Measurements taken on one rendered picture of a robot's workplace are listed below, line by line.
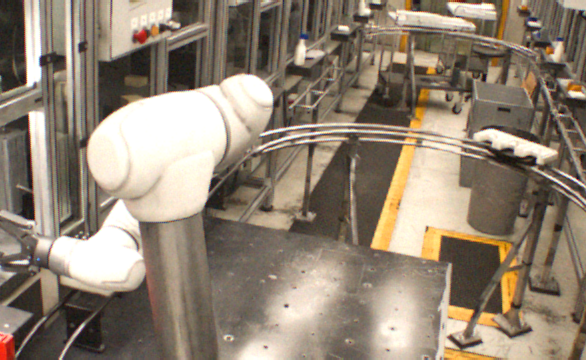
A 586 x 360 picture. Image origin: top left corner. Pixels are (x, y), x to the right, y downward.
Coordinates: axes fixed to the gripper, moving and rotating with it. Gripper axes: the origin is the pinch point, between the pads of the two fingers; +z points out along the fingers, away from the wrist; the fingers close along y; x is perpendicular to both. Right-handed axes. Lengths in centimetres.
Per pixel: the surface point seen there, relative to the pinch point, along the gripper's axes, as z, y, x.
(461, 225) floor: -123, -97, -284
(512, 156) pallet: -133, -15, -183
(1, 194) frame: 13.1, -1.0, -24.0
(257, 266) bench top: -50, -32, -69
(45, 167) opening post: -6.0, 12.7, -17.8
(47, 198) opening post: -6.1, 4.2, -17.9
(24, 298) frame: 10.1, -35.3, -26.8
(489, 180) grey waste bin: -133, -61, -277
